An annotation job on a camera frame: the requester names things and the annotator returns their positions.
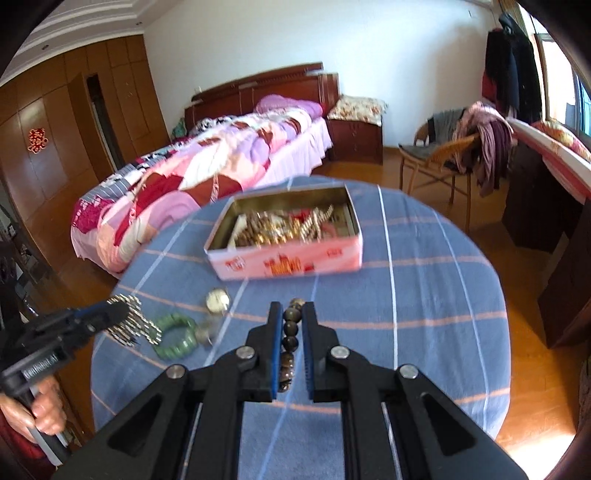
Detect brown bead bracelet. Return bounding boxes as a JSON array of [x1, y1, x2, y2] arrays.
[[278, 298, 306, 393]]

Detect grey garment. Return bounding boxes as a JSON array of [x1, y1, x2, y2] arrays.
[[427, 109, 467, 139]]

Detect silver metal bead bracelet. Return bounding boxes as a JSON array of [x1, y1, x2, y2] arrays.
[[107, 294, 162, 347]]

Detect window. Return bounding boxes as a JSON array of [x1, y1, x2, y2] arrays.
[[536, 32, 591, 139]]

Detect blue plaid tablecloth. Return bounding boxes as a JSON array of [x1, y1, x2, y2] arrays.
[[91, 174, 510, 480]]

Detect purple pink clothes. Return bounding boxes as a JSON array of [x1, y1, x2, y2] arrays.
[[455, 102, 514, 198]]

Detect pink tin box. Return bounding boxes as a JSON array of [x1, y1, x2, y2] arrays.
[[205, 185, 364, 281]]

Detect green jade bracelet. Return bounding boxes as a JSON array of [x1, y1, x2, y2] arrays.
[[154, 314, 197, 361]]

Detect pink floral pillow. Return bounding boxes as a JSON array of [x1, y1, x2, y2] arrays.
[[531, 119, 591, 162]]

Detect wooden wardrobe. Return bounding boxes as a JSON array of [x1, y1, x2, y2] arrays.
[[0, 34, 169, 232]]

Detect pink patchwork quilt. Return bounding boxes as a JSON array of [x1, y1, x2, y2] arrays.
[[71, 108, 324, 273]]

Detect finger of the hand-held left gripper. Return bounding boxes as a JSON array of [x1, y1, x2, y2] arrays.
[[69, 316, 137, 340], [76, 301, 134, 320]]

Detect wooden nightstand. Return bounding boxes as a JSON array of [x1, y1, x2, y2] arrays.
[[327, 115, 384, 165]]

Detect wicker chair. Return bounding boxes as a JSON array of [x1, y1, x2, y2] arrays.
[[398, 124, 478, 232]]

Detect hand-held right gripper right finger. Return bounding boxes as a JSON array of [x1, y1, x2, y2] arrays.
[[302, 300, 527, 480]]

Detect dark wooden desk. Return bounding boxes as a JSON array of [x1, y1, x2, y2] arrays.
[[501, 117, 591, 349]]

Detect hanging dark coats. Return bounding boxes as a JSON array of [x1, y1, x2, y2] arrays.
[[481, 12, 543, 118]]

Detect floral cushion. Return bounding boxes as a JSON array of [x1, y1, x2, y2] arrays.
[[331, 95, 389, 123]]

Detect silver wristwatch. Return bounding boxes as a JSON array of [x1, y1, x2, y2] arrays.
[[194, 287, 230, 347]]

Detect purple pillow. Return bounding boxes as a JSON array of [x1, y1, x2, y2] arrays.
[[255, 95, 324, 118]]

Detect person's left forearm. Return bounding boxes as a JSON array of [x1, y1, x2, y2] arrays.
[[0, 422, 51, 480]]

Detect person's left hand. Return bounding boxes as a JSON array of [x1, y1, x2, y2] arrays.
[[0, 377, 66, 437]]

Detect wooden bed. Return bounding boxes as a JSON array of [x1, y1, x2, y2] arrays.
[[70, 62, 340, 278]]

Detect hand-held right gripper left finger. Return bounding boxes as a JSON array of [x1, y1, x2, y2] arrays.
[[51, 301, 283, 480]]

